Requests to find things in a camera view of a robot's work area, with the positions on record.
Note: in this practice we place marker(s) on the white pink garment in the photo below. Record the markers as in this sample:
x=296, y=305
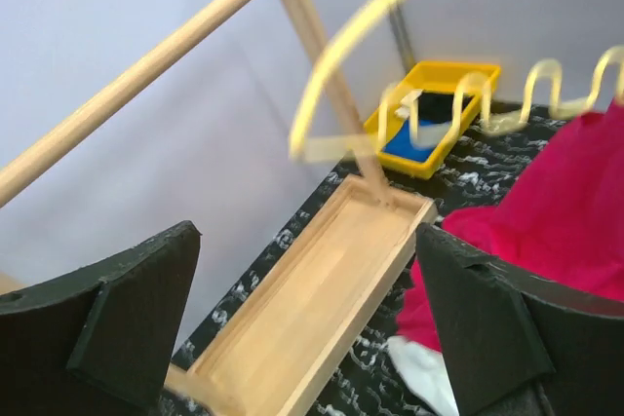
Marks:
x=424, y=372

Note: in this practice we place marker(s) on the yellow plastic tray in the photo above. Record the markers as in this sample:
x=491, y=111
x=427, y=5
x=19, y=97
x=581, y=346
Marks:
x=435, y=81

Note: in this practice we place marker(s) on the folded blue cloth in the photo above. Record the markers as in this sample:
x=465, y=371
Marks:
x=428, y=137

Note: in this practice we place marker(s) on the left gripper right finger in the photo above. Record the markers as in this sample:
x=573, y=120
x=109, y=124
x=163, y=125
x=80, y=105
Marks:
x=515, y=343

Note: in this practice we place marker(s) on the folded black cloth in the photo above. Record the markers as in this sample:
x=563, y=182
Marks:
x=434, y=108

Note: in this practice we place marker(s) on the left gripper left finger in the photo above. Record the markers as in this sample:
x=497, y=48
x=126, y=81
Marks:
x=98, y=340

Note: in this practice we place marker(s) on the magenta pink shirt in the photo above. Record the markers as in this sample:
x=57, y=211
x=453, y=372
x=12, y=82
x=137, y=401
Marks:
x=563, y=217

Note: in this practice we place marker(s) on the wooden clothes rack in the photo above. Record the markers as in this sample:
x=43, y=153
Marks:
x=280, y=349

